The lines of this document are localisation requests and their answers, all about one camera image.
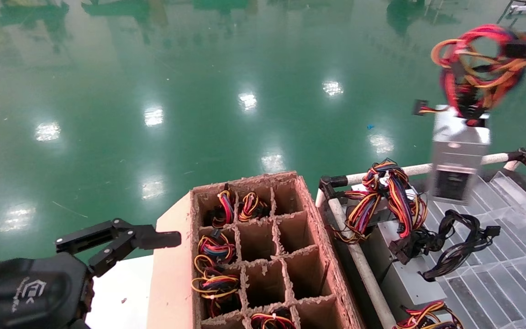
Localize silver power supply red wires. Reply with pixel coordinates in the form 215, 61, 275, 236
412, 24, 526, 206

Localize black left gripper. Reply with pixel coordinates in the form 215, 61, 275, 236
0, 218, 182, 329

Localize brown cardboard divider box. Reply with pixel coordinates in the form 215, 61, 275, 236
148, 171, 366, 329

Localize white pipe cart frame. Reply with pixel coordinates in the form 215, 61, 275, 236
316, 148, 526, 329

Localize large colourful wire bundle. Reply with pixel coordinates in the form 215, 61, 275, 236
334, 159, 430, 245

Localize power supply colourful wire bundle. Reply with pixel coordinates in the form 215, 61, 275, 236
238, 191, 271, 223
211, 185, 237, 228
393, 300, 465, 329
198, 228, 237, 265
192, 260, 242, 317
250, 308, 298, 329

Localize clear corrugated plastic tray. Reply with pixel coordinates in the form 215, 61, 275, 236
409, 171, 526, 329

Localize black cable bundle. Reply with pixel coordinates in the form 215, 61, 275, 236
388, 209, 502, 282

